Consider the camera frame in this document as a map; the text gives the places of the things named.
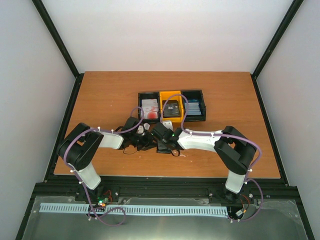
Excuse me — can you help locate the left black frame post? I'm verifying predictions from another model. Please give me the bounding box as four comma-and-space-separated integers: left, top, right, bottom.
31, 0, 81, 78

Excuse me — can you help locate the purple cable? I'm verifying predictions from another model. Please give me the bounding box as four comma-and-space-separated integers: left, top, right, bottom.
159, 94, 263, 181
62, 106, 145, 186

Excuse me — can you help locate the black frame post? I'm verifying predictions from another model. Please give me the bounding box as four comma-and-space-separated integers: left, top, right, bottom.
251, 0, 305, 78
31, 0, 81, 78

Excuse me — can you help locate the black bin left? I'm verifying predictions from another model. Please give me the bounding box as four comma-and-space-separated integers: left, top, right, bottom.
138, 92, 161, 124

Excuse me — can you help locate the black leather card holder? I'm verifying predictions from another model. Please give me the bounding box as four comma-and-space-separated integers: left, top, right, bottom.
156, 140, 172, 154

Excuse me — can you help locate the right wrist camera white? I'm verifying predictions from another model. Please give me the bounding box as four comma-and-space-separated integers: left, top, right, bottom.
162, 120, 174, 131

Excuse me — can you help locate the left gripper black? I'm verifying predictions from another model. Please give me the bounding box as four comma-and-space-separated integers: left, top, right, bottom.
130, 131, 158, 152

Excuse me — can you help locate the black bin right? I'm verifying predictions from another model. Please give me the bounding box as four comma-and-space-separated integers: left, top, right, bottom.
181, 89, 207, 122

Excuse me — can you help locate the black bin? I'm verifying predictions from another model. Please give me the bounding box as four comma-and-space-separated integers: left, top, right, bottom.
138, 92, 161, 124
181, 89, 207, 122

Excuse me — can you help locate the right black frame post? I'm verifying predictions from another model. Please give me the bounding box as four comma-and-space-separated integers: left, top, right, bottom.
251, 0, 305, 78

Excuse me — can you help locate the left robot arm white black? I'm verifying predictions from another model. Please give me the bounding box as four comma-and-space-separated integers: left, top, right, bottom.
56, 116, 157, 202

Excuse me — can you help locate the blue card stack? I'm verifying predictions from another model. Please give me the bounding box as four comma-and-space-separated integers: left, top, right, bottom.
184, 99, 202, 116

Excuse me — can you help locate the light blue cable duct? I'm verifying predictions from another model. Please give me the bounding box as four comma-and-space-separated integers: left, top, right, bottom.
39, 203, 228, 218

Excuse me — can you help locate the yellow bin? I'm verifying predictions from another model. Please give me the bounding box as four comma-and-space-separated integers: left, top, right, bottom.
159, 90, 185, 124

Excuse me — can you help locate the red white card stack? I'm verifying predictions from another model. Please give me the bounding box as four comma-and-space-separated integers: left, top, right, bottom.
141, 98, 159, 120

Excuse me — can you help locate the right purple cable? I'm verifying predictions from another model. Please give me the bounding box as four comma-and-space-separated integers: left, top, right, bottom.
159, 94, 263, 181

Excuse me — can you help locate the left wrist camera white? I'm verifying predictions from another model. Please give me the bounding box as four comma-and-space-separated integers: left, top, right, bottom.
136, 123, 150, 136

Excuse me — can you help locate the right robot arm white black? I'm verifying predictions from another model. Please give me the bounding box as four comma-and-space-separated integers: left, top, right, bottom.
151, 122, 262, 203

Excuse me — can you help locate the dark card stack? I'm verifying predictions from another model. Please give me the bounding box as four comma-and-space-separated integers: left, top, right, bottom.
163, 99, 181, 118

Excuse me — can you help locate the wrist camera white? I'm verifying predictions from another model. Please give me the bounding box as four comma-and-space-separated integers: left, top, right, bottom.
136, 123, 150, 136
162, 120, 174, 131

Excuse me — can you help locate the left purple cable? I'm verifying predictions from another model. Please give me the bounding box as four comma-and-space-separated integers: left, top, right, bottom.
62, 106, 145, 186

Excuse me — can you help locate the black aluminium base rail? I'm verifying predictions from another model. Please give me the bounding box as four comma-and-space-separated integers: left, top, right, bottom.
30, 175, 302, 206

